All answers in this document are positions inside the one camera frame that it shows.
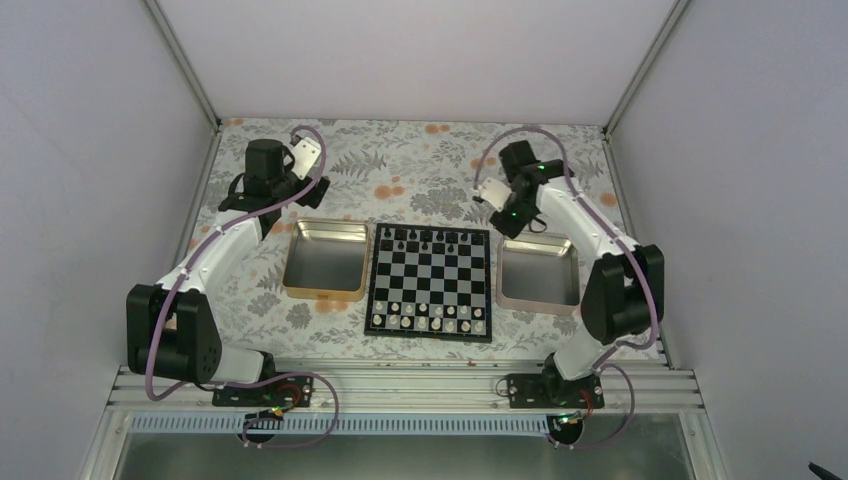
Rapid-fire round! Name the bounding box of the left frame post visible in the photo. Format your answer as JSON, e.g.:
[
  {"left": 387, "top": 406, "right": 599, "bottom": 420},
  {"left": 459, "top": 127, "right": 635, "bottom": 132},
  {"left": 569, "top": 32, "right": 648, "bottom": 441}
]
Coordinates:
[{"left": 141, "top": 0, "right": 221, "bottom": 131}]

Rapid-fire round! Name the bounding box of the frame post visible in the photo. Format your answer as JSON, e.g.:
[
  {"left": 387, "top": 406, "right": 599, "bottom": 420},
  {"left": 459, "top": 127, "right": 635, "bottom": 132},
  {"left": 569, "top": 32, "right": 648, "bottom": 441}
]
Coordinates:
[
  {"left": 141, "top": 0, "right": 221, "bottom": 131},
  {"left": 604, "top": 0, "right": 692, "bottom": 138}
]

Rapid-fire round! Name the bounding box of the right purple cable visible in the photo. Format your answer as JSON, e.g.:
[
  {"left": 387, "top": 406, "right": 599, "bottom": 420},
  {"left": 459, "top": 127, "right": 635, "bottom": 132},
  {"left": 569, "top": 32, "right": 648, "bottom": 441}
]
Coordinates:
[{"left": 472, "top": 125, "right": 662, "bottom": 452}]

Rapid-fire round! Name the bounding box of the aluminium frame rail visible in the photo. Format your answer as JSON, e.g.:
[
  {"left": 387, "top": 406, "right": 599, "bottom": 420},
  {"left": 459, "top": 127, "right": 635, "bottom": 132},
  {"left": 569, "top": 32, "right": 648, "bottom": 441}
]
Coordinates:
[{"left": 107, "top": 359, "right": 705, "bottom": 414}]

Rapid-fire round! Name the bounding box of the pink metal tin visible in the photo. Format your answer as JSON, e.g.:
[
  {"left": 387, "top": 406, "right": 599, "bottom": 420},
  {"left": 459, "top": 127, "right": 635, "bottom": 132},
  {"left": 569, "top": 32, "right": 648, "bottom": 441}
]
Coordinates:
[{"left": 496, "top": 233, "right": 580, "bottom": 315}]

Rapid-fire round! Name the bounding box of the floral table mat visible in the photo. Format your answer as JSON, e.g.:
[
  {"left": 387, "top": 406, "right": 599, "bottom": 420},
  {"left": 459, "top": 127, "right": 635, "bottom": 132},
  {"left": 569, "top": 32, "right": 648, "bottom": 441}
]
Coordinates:
[{"left": 195, "top": 118, "right": 664, "bottom": 362}]

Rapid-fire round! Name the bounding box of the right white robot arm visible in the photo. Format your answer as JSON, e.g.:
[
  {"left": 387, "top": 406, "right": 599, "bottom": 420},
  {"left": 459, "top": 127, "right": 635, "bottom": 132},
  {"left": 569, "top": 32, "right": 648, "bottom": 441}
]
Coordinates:
[{"left": 477, "top": 140, "right": 665, "bottom": 407}]

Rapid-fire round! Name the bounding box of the purple cable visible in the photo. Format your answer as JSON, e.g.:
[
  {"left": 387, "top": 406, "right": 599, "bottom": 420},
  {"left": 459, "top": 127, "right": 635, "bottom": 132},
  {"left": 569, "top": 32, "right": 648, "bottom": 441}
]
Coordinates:
[
  {"left": 144, "top": 124, "right": 340, "bottom": 452},
  {"left": 472, "top": 125, "right": 662, "bottom": 452}
]

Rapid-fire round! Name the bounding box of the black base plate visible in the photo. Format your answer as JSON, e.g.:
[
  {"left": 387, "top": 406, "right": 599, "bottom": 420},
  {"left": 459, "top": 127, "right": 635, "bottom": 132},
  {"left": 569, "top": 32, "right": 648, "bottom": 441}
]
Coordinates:
[
  {"left": 212, "top": 374, "right": 314, "bottom": 409},
  {"left": 495, "top": 373, "right": 605, "bottom": 409}
]

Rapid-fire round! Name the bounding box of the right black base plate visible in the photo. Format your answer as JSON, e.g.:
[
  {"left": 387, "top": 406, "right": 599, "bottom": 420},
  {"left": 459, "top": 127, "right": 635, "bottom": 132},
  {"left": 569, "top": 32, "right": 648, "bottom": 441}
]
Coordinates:
[{"left": 495, "top": 373, "right": 605, "bottom": 409}]

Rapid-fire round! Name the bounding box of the black white chessboard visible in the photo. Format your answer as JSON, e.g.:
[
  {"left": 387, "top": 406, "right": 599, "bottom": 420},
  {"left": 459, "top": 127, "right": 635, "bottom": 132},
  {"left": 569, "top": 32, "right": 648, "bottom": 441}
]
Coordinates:
[{"left": 364, "top": 223, "right": 492, "bottom": 344}]

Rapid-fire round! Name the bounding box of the right frame post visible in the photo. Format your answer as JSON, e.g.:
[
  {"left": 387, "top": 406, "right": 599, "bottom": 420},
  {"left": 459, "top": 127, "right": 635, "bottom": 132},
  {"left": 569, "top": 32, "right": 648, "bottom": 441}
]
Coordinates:
[{"left": 604, "top": 0, "right": 692, "bottom": 138}]

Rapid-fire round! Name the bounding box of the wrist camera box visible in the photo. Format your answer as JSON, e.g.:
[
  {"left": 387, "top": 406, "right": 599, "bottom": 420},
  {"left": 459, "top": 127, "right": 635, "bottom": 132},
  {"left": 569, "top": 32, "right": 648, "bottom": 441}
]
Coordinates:
[
  {"left": 473, "top": 177, "right": 512, "bottom": 211},
  {"left": 289, "top": 137, "right": 322, "bottom": 180}
]

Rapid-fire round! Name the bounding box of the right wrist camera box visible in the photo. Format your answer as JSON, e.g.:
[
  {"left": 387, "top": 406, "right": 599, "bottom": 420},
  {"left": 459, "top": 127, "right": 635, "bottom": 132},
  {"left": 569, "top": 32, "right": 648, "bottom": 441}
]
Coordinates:
[{"left": 473, "top": 177, "right": 512, "bottom": 211}]

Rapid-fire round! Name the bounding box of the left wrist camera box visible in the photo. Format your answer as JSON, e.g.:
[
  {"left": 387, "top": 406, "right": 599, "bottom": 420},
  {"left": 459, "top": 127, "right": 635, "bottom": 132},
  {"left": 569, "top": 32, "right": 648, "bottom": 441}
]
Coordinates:
[{"left": 289, "top": 137, "right": 322, "bottom": 180}]

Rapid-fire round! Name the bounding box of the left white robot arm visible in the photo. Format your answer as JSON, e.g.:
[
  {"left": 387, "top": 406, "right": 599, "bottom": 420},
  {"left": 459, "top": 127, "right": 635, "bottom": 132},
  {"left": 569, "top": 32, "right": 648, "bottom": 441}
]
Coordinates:
[{"left": 126, "top": 133, "right": 330, "bottom": 405}]

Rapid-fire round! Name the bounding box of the gold metal tin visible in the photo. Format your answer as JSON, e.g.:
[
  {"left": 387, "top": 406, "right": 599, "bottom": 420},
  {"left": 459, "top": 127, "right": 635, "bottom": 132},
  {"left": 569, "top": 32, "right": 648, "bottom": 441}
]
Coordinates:
[{"left": 282, "top": 218, "right": 371, "bottom": 302}]

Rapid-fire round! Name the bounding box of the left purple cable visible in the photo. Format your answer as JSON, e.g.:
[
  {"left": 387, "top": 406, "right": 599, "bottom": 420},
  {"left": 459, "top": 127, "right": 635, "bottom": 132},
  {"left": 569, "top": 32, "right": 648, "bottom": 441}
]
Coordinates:
[{"left": 144, "top": 124, "right": 340, "bottom": 452}]

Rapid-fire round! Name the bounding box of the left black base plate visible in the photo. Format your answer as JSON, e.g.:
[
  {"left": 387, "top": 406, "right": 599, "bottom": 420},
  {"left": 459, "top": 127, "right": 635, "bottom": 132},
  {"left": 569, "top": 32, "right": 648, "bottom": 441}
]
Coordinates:
[{"left": 212, "top": 374, "right": 314, "bottom": 409}]

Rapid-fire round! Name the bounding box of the white slotted cable duct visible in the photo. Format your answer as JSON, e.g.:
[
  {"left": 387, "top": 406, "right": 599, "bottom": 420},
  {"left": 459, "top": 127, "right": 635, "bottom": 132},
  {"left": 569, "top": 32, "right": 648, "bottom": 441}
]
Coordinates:
[{"left": 129, "top": 412, "right": 548, "bottom": 437}]

